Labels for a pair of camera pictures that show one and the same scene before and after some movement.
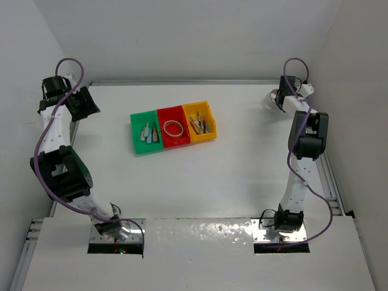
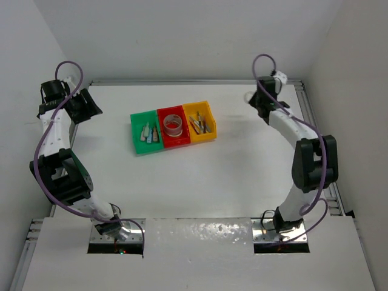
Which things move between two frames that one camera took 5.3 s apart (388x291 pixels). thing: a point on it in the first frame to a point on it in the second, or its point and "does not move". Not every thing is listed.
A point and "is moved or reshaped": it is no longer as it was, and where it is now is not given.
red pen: x=193 y=125 does not move
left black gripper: x=88 y=107 does not move
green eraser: x=147 y=130 does not move
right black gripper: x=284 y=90 to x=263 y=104
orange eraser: x=155 y=135 does not move
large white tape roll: x=273 y=93 is moved or reshaped
